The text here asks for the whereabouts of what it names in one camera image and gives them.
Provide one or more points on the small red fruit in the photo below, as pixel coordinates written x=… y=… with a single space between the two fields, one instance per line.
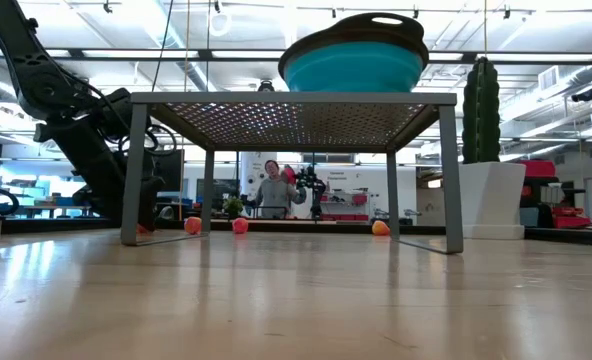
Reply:
x=240 y=226

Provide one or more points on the black aluminium table frame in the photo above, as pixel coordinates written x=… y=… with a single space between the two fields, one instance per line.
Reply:
x=296 y=227

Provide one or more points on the green cactus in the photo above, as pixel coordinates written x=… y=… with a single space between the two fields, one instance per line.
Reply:
x=481 y=115

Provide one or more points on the black background robot arm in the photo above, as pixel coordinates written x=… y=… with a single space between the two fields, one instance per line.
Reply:
x=316 y=187

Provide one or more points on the red round object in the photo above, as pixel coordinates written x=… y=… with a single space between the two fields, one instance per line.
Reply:
x=289 y=175

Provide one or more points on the small yellow-orange fruit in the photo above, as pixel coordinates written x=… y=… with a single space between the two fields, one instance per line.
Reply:
x=193 y=225

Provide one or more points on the grey perforated metal stand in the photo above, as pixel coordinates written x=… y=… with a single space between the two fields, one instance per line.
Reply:
x=296 y=97

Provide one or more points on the black monitor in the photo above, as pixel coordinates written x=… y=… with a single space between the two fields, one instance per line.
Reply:
x=218 y=190

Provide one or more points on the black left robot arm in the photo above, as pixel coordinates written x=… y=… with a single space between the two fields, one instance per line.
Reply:
x=91 y=160

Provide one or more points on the blue grey collapsible bowl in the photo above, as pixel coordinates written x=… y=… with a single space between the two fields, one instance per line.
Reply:
x=353 y=67

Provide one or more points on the small orange fruit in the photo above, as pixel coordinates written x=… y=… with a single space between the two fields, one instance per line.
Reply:
x=380 y=228

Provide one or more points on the black ceiling camera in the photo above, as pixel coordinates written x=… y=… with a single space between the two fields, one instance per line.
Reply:
x=583 y=95

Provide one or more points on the person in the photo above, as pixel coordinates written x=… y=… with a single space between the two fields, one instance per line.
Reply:
x=276 y=197

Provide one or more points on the white plant pot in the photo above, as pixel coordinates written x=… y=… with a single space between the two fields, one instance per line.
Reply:
x=491 y=200

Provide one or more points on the small green plant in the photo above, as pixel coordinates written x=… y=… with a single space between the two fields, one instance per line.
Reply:
x=233 y=205

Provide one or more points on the low shelf with red bins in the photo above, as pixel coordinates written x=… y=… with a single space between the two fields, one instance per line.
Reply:
x=346 y=207

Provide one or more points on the red plastic bin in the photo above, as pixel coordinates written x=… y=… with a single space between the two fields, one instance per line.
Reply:
x=538 y=168
x=571 y=220

